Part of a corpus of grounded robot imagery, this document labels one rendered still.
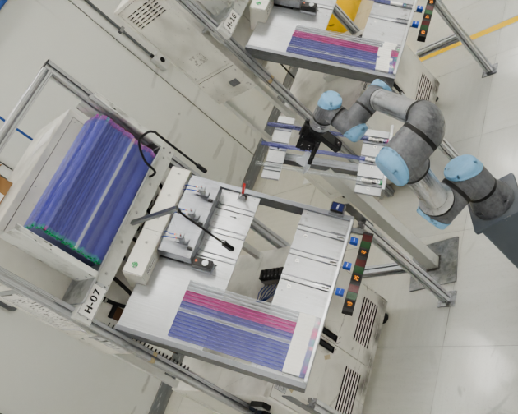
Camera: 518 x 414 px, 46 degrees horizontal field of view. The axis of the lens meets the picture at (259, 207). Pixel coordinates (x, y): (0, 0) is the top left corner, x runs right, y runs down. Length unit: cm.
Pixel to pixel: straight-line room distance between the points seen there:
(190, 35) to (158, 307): 139
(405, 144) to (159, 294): 108
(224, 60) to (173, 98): 144
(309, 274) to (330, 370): 56
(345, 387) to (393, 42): 160
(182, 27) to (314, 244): 129
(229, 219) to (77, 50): 214
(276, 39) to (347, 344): 146
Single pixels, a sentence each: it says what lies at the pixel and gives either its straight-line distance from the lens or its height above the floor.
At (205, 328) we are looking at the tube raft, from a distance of 223.
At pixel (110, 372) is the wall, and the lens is 394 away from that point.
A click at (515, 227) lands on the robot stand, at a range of 230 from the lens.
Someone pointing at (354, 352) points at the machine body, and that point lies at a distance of 283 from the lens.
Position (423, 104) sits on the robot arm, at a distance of 184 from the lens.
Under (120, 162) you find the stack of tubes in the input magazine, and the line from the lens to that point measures 234.
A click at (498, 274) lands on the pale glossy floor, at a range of 286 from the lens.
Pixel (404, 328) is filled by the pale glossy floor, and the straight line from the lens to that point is 299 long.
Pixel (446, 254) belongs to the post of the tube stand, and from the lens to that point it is 306.
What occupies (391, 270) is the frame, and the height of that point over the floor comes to 32.
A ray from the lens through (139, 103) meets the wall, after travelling 433.
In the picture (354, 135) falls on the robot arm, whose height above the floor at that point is 106.
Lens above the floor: 214
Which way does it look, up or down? 29 degrees down
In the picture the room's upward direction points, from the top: 52 degrees counter-clockwise
